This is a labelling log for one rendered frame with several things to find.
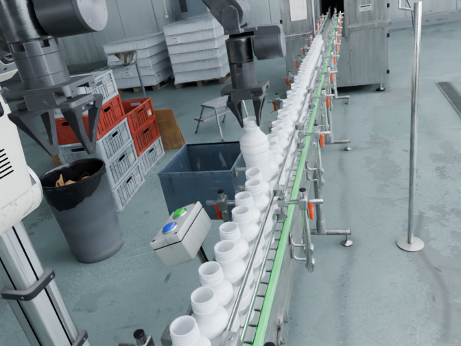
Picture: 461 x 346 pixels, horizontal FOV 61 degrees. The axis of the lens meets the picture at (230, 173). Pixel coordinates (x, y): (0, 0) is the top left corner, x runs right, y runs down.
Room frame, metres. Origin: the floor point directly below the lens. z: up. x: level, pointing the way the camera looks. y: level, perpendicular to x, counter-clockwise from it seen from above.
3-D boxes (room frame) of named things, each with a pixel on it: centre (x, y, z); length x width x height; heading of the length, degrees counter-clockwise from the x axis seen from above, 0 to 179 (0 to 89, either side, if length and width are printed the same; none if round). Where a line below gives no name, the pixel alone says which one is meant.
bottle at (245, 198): (0.73, -0.02, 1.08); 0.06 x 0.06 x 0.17
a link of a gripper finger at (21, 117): (0.53, 0.23, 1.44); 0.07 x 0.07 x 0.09; 70
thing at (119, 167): (3.34, 1.11, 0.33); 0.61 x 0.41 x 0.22; 166
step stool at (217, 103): (4.66, 0.00, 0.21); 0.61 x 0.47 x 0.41; 34
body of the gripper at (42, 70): (0.53, 0.21, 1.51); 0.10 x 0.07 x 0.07; 70
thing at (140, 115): (4.04, 0.97, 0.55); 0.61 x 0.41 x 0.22; 163
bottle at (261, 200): (0.79, -0.05, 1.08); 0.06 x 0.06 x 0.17
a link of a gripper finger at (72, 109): (0.52, 0.19, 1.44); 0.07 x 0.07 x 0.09; 70
